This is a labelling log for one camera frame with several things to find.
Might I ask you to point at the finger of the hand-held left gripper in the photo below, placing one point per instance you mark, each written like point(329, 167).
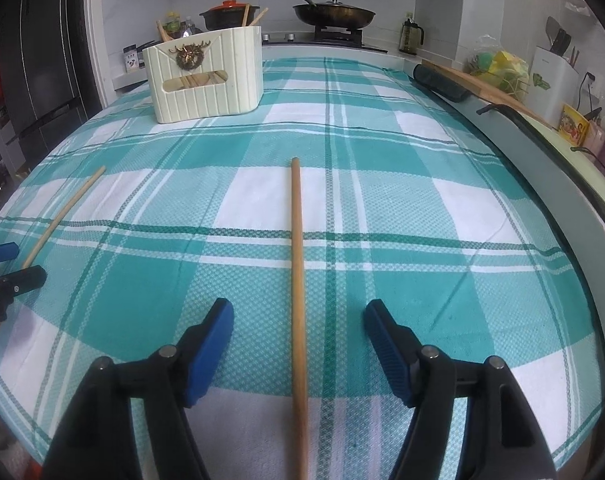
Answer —
point(2, 252)
point(27, 277)

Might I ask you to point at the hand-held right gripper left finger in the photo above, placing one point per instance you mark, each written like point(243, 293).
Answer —
point(215, 345)

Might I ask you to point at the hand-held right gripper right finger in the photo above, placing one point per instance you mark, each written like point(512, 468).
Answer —
point(387, 355)

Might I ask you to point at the long wooden chopstick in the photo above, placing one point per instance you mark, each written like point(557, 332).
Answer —
point(298, 260)
point(57, 219)

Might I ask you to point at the cream ribbed utensil holder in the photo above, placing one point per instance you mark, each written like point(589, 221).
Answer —
point(232, 75)

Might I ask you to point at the teal plaid tablecloth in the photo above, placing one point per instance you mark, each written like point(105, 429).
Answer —
point(407, 210)

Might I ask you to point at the black refrigerator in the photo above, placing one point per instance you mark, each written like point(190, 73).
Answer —
point(42, 60)

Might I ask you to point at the small black lid jar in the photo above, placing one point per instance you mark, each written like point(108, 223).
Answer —
point(132, 62)

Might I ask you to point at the black rolled mat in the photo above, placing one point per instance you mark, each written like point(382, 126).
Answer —
point(440, 82)

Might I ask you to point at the yellow cap oil bottle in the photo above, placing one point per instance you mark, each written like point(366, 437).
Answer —
point(172, 22)

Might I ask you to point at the wooden cutting board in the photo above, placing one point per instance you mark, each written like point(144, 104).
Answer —
point(462, 76)

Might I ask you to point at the dark sauce bottle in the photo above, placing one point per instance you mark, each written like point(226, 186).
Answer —
point(188, 26)

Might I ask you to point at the yellow printed box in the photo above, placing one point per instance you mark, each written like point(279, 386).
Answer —
point(574, 125)

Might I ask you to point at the plastic bag of sponges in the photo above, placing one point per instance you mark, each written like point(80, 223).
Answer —
point(502, 62)

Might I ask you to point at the gas stove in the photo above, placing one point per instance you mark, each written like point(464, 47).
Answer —
point(287, 37)

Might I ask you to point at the white knife block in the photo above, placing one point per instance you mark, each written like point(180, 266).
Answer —
point(552, 85)

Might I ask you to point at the glass french press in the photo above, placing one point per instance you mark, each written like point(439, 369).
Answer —
point(410, 37)

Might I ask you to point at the black cooking pot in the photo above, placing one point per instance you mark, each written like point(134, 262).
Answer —
point(222, 20)

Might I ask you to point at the red pot lid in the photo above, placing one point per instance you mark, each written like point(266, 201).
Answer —
point(227, 6)

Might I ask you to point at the black frying pan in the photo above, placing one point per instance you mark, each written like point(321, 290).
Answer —
point(332, 17)

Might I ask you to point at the black kitchen utensil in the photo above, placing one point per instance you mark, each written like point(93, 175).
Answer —
point(562, 42)

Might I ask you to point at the glass pan lid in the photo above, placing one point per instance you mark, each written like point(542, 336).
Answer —
point(336, 0)

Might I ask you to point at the grey spatula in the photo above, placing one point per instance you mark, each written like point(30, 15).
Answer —
point(552, 27)

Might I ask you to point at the white wall socket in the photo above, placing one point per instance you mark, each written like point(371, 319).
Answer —
point(593, 85)

